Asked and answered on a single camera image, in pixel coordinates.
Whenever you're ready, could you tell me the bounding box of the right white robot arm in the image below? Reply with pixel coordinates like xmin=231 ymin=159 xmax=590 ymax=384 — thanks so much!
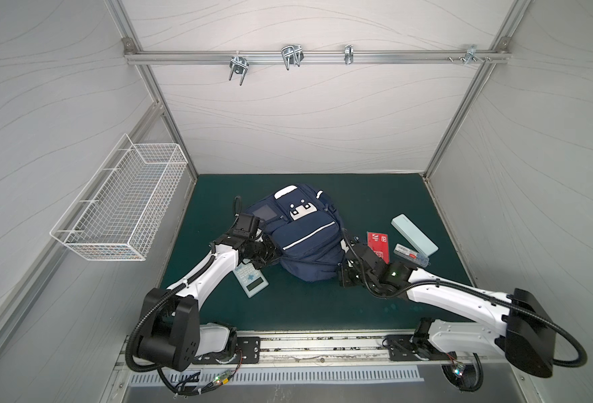
xmin=339 ymin=241 xmax=588 ymax=378

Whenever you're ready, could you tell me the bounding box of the small metal hook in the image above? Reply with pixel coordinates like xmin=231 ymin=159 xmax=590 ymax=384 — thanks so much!
xmin=344 ymin=45 xmax=354 ymax=65

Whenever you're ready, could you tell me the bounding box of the right black cable coil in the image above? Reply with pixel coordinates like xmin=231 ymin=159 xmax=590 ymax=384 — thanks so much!
xmin=441 ymin=352 xmax=484 ymax=393

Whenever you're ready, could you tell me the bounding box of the white wire basket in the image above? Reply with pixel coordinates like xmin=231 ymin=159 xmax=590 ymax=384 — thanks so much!
xmin=50 ymin=134 xmax=187 ymax=261

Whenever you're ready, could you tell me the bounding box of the metal double hook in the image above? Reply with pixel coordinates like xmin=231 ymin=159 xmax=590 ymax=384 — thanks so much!
xmin=281 ymin=44 xmax=304 ymax=70

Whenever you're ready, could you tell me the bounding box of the red booklet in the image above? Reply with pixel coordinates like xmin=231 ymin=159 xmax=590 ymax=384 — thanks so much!
xmin=367 ymin=232 xmax=390 ymax=264

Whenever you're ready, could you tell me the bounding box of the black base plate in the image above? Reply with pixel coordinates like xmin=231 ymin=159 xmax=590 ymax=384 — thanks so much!
xmin=192 ymin=337 xmax=261 ymax=365
xmin=382 ymin=334 xmax=456 ymax=362

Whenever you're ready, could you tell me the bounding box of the white slotted cable duct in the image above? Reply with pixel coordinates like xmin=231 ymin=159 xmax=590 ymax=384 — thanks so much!
xmin=129 ymin=364 xmax=425 ymax=387

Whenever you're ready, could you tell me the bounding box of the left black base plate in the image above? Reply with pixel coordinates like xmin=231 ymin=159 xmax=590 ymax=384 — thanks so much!
xmin=192 ymin=337 xmax=261 ymax=365

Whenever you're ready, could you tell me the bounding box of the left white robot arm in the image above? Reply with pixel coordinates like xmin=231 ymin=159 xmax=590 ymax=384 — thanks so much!
xmin=125 ymin=213 xmax=279 ymax=373

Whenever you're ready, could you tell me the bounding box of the light green calculator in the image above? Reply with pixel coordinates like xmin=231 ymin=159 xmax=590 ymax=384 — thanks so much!
xmin=234 ymin=263 xmax=269 ymax=298

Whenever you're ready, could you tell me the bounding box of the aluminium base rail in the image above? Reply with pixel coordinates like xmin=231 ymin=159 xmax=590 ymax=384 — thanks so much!
xmin=131 ymin=329 xmax=449 ymax=372

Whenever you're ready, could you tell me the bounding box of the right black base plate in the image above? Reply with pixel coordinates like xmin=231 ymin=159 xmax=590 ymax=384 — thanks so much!
xmin=382 ymin=334 xmax=456 ymax=362

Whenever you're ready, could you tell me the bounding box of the left black cable bundle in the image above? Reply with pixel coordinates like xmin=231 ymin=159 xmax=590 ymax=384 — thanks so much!
xmin=156 ymin=347 xmax=244 ymax=397

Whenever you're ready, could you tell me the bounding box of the metal bracket with screws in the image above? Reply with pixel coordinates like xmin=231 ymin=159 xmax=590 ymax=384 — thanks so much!
xmin=447 ymin=45 xmax=493 ymax=65

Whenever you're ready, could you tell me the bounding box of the aluminium cross bar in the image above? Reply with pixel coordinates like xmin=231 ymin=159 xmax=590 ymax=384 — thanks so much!
xmin=125 ymin=49 xmax=512 ymax=65

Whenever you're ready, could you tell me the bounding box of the light green pencil case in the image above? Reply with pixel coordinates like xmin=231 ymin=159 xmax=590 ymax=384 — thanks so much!
xmin=391 ymin=214 xmax=439 ymax=256

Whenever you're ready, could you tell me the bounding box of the navy blue backpack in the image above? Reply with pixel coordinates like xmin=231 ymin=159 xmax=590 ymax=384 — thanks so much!
xmin=244 ymin=184 xmax=344 ymax=282

